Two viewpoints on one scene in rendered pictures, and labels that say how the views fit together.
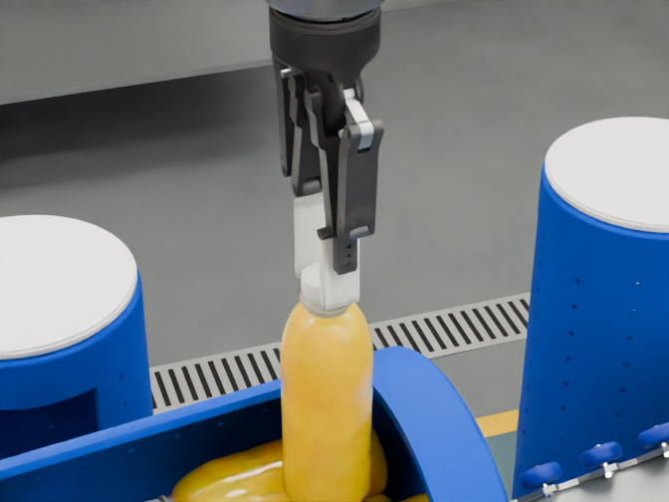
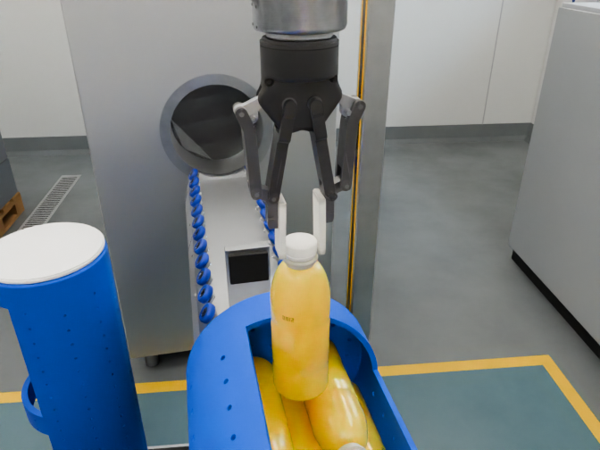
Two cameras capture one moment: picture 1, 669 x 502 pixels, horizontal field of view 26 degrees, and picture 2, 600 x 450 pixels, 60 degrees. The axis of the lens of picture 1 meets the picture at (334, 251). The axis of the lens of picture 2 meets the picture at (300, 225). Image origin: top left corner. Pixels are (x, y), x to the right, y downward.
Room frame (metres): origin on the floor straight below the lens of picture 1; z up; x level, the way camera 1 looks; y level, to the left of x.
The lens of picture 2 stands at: (0.78, 0.51, 1.67)
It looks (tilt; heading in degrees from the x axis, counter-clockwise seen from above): 28 degrees down; 283
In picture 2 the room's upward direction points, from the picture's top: straight up
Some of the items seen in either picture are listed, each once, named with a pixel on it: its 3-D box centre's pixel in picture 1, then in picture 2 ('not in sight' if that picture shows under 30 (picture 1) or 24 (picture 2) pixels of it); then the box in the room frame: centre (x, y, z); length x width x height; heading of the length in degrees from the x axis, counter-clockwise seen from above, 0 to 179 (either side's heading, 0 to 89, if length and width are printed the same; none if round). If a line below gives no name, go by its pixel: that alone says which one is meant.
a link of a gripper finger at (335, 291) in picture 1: (339, 265); (319, 221); (0.87, 0.00, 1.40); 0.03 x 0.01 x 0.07; 115
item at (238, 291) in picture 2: not in sight; (248, 277); (1.11, -0.45, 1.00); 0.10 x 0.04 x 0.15; 25
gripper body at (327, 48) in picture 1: (325, 61); (299, 83); (0.89, 0.01, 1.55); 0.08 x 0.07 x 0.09; 25
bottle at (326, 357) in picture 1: (327, 392); (300, 321); (0.89, 0.01, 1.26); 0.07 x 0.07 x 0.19
